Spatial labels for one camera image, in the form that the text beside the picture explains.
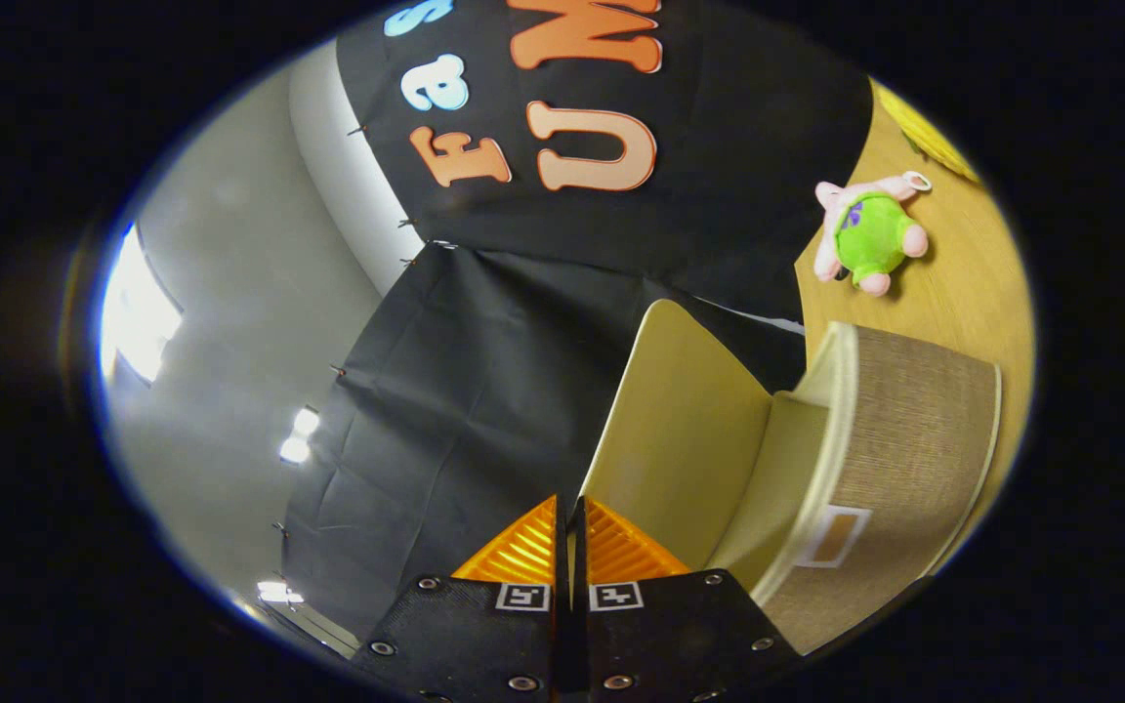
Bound pink and green plush toy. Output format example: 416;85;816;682
812;171;933;298

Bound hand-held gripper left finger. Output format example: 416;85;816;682
348;494;563;703

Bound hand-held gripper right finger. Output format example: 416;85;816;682
570;496;803;703

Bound large ceiling light panel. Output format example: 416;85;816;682
99;223;185;387

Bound black backdrop cloth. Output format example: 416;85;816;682
281;0;876;641

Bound yellow plush ball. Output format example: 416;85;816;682
875;83;981;186

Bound brown fabric storage box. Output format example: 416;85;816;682
577;299;1003;657

